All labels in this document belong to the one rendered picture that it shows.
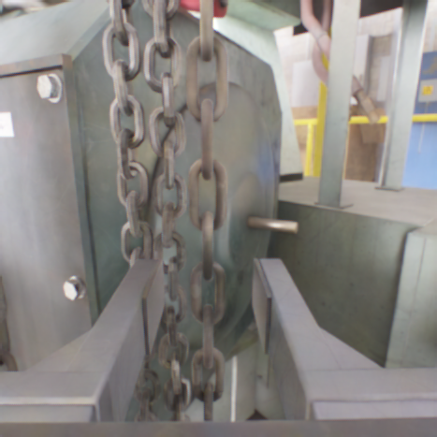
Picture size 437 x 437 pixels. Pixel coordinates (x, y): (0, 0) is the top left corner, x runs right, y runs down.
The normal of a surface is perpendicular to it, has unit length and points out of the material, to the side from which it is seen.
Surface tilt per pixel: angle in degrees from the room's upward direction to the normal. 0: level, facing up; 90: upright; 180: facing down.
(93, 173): 90
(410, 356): 90
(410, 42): 90
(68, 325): 90
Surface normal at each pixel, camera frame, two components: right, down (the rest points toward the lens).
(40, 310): -0.47, 0.22
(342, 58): -0.74, 0.17
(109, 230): 0.88, 0.12
